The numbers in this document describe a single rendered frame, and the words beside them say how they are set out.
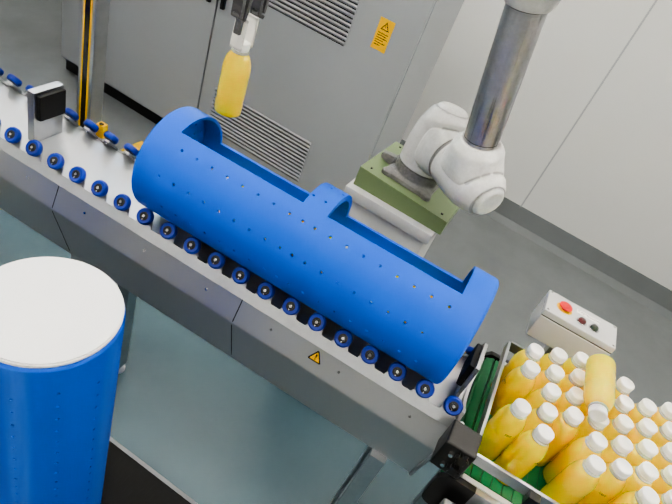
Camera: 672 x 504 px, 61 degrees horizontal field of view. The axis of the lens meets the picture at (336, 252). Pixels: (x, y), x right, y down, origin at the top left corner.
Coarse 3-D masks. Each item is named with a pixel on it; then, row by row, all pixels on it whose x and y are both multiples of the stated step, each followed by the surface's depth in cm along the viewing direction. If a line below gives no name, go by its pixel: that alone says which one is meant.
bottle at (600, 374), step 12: (588, 360) 137; (600, 360) 134; (612, 360) 134; (588, 372) 133; (600, 372) 130; (612, 372) 131; (588, 384) 129; (600, 384) 127; (612, 384) 128; (588, 396) 127; (600, 396) 125; (612, 396) 126; (588, 408) 126
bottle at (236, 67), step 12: (228, 60) 129; (240, 60) 129; (228, 72) 130; (240, 72) 130; (228, 84) 132; (240, 84) 132; (216, 96) 136; (228, 96) 133; (240, 96) 134; (216, 108) 137; (228, 108) 135; (240, 108) 137
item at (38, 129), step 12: (48, 84) 156; (60, 84) 158; (36, 96) 151; (48, 96) 153; (60, 96) 157; (36, 108) 154; (48, 108) 155; (60, 108) 159; (36, 120) 156; (48, 120) 160; (60, 120) 164; (36, 132) 158; (48, 132) 162; (60, 132) 167
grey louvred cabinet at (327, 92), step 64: (64, 0) 341; (128, 0) 319; (192, 0) 300; (320, 0) 267; (384, 0) 254; (448, 0) 261; (128, 64) 340; (192, 64) 319; (256, 64) 299; (320, 64) 282; (384, 64) 267; (256, 128) 317; (320, 128) 299; (384, 128) 286
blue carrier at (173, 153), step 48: (144, 144) 133; (192, 144) 132; (144, 192) 137; (192, 192) 131; (240, 192) 129; (288, 192) 153; (336, 192) 134; (240, 240) 131; (288, 240) 126; (336, 240) 125; (384, 240) 147; (288, 288) 133; (336, 288) 125; (384, 288) 122; (432, 288) 122; (480, 288) 123; (384, 336) 126; (432, 336) 121
